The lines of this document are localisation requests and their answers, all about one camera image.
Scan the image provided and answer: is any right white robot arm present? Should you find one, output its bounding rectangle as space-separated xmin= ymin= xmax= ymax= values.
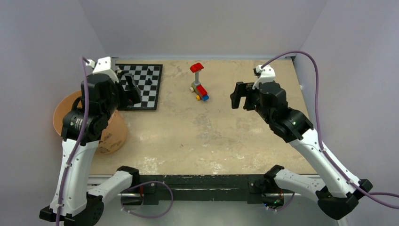
xmin=230 ymin=81 xmax=373 ymax=220

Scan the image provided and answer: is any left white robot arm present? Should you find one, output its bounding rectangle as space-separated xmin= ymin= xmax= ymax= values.
xmin=39 ymin=73 xmax=141 ymax=226

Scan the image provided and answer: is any orange plastic bin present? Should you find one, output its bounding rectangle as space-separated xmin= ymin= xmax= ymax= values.
xmin=53 ymin=91 xmax=128 ymax=155

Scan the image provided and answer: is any black chess piece middle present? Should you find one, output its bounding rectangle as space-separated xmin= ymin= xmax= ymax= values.
xmin=146 ymin=78 xmax=153 ymax=85

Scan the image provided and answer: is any black white chessboard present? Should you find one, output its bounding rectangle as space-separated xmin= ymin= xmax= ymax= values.
xmin=116 ymin=64 xmax=163 ymax=111

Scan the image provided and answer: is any toy brick car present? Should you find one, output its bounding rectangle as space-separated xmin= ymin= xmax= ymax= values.
xmin=190 ymin=63 xmax=209 ymax=101

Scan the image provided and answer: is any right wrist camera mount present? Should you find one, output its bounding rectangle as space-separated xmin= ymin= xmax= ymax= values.
xmin=252 ymin=65 xmax=276 ymax=89

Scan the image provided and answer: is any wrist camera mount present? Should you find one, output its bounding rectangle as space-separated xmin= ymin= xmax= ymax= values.
xmin=84 ymin=56 xmax=120 ymax=83
xmin=252 ymin=65 xmax=276 ymax=89

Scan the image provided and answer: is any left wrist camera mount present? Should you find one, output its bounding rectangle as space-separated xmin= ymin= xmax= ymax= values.
xmin=84 ymin=56 xmax=120 ymax=83

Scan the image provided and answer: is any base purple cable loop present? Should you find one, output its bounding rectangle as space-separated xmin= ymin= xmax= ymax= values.
xmin=120 ymin=181 xmax=174 ymax=219

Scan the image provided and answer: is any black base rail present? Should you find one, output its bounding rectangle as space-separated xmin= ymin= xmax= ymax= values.
xmin=122 ymin=174 xmax=284 ymax=207

